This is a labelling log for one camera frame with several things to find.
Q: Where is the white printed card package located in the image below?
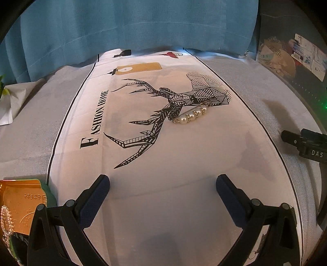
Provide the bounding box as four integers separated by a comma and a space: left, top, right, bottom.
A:
291, 33, 327, 83

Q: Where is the patterned fabric pile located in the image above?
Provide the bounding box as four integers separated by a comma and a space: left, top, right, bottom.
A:
258, 36, 299, 78

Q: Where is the teal curtain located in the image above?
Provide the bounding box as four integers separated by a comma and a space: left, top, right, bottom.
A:
0, 0, 261, 85

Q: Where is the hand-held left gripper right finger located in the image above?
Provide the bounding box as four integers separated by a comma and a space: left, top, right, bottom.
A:
216, 174, 299, 266

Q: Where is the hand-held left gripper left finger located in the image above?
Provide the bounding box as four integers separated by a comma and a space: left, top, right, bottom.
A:
27, 174, 111, 266

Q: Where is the white paper bag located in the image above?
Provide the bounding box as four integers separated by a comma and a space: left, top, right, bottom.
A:
0, 77, 47, 126

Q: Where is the gold and green jewelry box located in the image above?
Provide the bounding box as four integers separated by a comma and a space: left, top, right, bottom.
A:
0, 178, 58, 266

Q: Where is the green plant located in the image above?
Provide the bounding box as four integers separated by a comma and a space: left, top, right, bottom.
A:
0, 74, 13, 98

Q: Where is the dark device with green light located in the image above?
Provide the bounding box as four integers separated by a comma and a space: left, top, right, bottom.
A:
287, 61, 327, 135

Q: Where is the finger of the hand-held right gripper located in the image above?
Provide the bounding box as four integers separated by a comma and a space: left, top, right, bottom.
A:
281, 130, 304, 148

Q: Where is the pearl brooch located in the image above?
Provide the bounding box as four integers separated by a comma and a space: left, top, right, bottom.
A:
172, 106, 208, 126

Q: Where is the white deer print cloth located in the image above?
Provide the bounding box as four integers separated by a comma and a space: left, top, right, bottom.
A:
47, 47, 307, 266

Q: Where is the pearl necklace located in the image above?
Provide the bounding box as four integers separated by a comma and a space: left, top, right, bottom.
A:
0, 205, 15, 257

